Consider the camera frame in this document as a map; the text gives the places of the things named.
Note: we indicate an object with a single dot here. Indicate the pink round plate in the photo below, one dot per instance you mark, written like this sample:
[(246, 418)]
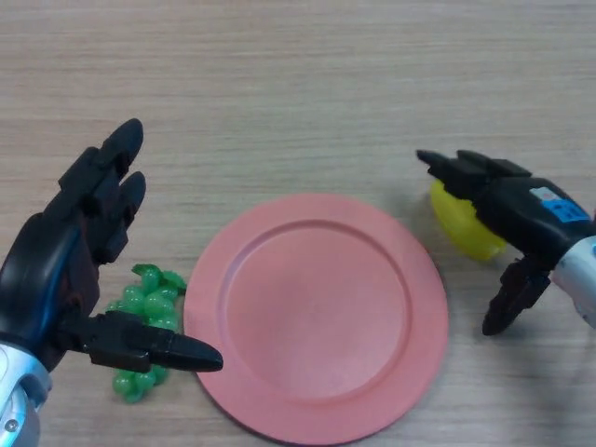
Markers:
[(316, 321)]

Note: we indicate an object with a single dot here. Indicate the green grape bunch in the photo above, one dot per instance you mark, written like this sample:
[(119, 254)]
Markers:
[(149, 302)]

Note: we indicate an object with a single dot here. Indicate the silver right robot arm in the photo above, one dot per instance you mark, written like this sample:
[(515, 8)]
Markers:
[(579, 274)]

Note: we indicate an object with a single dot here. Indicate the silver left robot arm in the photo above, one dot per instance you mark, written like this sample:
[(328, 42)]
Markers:
[(18, 410)]

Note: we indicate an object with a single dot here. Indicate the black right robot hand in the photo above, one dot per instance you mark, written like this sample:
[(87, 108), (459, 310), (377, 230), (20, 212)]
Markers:
[(517, 209)]

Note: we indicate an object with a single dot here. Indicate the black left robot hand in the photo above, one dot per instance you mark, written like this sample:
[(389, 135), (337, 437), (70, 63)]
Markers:
[(51, 270)]

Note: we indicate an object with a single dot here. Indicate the yellow starfruit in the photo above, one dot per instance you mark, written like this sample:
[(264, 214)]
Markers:
[(458, 228)]

